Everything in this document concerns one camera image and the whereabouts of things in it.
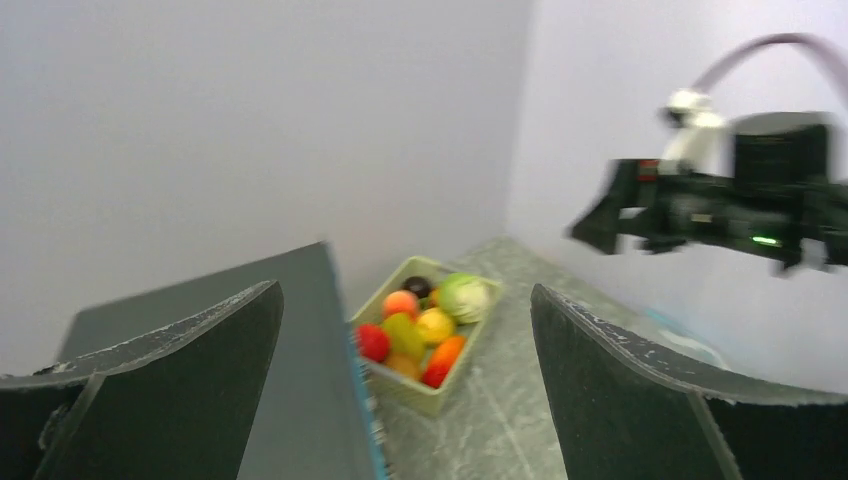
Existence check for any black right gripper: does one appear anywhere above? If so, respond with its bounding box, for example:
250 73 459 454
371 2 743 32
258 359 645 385
568 112 847 273

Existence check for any dark toy mangosteen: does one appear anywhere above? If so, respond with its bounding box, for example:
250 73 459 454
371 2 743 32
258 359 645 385
401 275 433 299

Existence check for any orange toy carrot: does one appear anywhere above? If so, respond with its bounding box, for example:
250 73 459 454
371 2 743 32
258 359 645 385
420 335 466 389

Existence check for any red toy strawberry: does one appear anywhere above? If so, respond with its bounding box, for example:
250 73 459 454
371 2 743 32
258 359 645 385
356 323 391 363

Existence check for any yellow toy apple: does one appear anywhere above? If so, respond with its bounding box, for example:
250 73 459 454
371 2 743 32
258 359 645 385
415 307 456 347

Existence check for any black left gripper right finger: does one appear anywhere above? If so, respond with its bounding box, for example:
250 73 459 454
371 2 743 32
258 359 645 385
531 284 847 479

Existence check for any dark grey network switch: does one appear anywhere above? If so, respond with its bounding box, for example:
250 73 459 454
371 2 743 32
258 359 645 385
57 242 387 479

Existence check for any pink toy peach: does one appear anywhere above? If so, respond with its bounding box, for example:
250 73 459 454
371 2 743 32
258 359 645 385
382 290 420 320

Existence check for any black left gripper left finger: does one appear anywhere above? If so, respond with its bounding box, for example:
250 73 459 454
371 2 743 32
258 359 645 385
1 281 284 479

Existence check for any green toy cabbage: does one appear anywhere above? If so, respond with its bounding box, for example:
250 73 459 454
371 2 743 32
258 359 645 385
438 272 492 324

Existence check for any yellow-green toy starfruit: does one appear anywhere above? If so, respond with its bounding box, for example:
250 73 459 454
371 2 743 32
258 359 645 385
380 313 427 362

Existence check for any clear zip top bag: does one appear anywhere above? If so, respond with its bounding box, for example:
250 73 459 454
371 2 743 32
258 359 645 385
631 309 730 370

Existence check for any brown toy potato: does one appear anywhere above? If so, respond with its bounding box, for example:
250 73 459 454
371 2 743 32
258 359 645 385
383 352 421 381

